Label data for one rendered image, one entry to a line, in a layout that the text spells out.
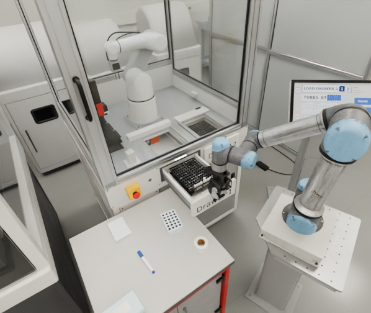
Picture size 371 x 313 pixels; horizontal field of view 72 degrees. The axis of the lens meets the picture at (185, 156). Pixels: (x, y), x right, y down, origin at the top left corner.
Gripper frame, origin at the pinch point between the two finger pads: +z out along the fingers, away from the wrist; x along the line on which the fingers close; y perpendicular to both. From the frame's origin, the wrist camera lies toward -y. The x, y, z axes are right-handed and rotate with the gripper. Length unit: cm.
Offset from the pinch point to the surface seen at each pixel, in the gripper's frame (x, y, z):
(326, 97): 97, -9, -21
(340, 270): 25, 57, 15
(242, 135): 50, -33, 2
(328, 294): 58, 54, 91
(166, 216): -24.4, -10.9, 10.7
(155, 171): -17.4, -33.2, -1.5
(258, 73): 167, -127, 15
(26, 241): -81, -10, -19
